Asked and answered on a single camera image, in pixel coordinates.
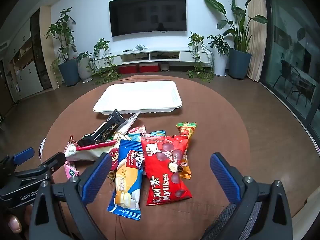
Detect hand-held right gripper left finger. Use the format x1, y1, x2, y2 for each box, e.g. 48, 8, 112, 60
29, 152, 113, 240

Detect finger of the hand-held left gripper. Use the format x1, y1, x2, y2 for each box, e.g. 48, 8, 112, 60
0, 147, 35, 172
15, 152, 66, 180

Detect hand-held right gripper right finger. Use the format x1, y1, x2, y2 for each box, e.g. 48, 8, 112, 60
202, 152, 293, 240

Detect pink snack packet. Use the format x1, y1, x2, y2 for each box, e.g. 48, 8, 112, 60
64, 161, 80, 180

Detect blue cake packet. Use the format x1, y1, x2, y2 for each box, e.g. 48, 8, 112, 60
107, 139, 146, 222

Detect black snack packet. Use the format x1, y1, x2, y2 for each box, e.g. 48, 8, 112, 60
77, 109, 125, 147

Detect orange snack packet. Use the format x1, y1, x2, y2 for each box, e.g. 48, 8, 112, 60
176, 122, 197, 180

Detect red chocolate ball packet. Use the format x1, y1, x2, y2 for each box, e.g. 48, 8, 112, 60
140, 135, 193, 206

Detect white packet with maroon edge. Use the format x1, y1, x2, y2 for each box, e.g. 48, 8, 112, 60
114, 112, 142, 137

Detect white plastic tray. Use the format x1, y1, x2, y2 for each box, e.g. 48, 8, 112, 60
93, 80, 183, 115

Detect person's left hand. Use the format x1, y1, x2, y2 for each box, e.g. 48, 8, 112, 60
0, 204, 34, 240

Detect white packet with round logo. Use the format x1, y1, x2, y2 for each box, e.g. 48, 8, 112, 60
64, 134, 118, 162

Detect small red white packet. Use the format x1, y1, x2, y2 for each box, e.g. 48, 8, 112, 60
127, 125, 147, 135

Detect light blue cartoon packet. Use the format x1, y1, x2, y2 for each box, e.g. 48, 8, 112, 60
128, 130, 167, 142

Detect dark blue round pot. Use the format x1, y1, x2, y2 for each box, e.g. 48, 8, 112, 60
58, 59, 81, 87

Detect grey white tall pot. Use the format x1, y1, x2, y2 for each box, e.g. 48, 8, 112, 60
77, 56, 94, 83

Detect dark blue square pot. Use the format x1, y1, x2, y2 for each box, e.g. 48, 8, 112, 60
228, 48, 252, 80

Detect red storage box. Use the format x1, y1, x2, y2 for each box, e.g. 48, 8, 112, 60
119, 64, 139, 75
139, 63, 160, 73

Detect trailing pothos plant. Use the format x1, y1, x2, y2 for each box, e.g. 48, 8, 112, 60
91, 38, 123, 85

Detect dark outdoor chair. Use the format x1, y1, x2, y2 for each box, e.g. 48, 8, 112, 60
289, 74, 317, 108
273, 59, 300, 96

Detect tall leafy tree plant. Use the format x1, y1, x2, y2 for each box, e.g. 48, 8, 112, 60
44, 8, 78, 63

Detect bushy schefflera plant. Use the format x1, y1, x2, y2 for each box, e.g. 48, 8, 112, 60
207, 34, 230, 56

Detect white television cabinet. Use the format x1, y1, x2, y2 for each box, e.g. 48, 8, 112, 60
96, 48, 213, 65

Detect hanging vine plant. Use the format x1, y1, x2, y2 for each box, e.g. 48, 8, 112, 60
187, 32, 215, 81

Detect glass sliding door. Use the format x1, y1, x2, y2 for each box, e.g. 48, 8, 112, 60
259, 0, 320, 153

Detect large broad-leaf plant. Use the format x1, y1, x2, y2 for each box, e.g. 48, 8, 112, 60
203, 0, 268, 53

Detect wooden wall cabinet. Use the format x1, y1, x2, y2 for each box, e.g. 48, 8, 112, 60
0, 5, 53, 108

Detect cables on cabinet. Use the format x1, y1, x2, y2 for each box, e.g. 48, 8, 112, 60
122, 44, 150, 53

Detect wall-mounted black television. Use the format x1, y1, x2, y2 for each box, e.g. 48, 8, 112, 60
109, 0, 187, 37

